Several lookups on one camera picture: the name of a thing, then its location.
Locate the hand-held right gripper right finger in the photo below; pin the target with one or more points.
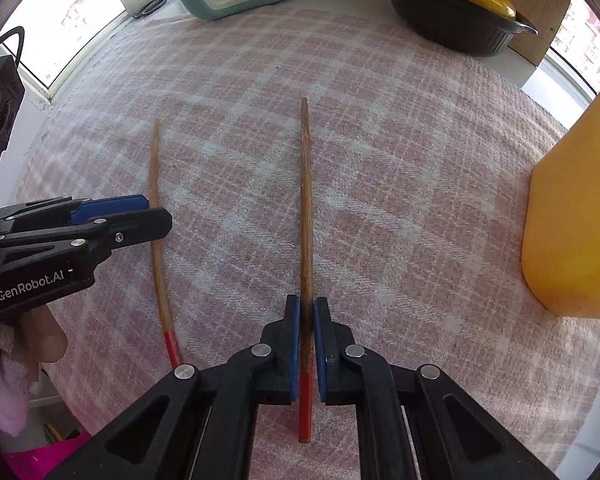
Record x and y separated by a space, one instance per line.
321 345

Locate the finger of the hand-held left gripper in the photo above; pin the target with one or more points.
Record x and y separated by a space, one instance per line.
110 206
140 225

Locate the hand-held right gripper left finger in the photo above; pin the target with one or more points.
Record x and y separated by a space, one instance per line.
294 345

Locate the wooden chopstick with red end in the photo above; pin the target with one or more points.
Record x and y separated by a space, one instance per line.
305 210
156 270

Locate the yellow plastic container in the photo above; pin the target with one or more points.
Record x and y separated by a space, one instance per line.
575 235

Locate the person's left hand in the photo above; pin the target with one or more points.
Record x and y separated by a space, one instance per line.
45 340

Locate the pale pink cloth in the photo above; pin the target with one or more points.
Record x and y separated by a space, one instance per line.
5 385

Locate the magenta plastic object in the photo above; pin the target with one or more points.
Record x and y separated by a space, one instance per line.
35 460

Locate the pink plaid cloth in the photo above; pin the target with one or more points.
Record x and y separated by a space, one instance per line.
405 185

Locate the black scissors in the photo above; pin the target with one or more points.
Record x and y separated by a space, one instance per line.
152 5

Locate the black casserole pot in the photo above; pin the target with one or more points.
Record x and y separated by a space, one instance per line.
445 25

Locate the light wooden board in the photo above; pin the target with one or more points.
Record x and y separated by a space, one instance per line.
540 5

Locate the apartment buildings outside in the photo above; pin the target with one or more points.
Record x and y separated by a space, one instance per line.
595 45

